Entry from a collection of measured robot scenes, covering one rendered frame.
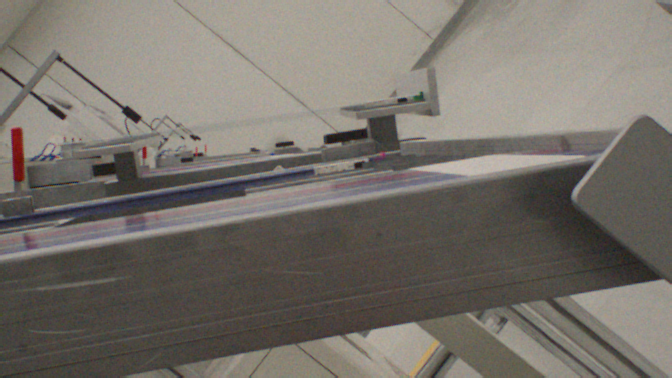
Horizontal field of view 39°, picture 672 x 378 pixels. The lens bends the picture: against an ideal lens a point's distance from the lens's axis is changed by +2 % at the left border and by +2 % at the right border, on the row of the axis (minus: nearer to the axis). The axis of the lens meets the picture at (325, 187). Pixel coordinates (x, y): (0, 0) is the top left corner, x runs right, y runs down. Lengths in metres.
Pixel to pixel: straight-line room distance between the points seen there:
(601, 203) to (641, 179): 0.02
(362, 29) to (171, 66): 1.74
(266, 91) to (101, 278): 8.12
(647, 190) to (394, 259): 0.11
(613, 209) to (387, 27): 8.31
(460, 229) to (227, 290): 0.11
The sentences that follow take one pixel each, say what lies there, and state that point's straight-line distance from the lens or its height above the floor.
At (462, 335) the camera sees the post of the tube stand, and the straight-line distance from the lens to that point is 1.47.
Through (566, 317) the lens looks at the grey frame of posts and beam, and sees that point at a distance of 1.23.
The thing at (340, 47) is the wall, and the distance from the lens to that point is 8.63.
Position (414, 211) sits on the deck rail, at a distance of 0.44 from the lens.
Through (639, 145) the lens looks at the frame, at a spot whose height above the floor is 0.75.
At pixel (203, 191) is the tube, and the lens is 1.03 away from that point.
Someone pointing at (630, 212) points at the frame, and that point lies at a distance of 0.42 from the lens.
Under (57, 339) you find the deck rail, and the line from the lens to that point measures 0.45.
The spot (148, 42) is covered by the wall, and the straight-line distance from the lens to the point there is 8.61.
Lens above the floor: 0.88
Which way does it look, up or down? 6 degrees down
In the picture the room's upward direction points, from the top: 52 degrees counter-clockwise
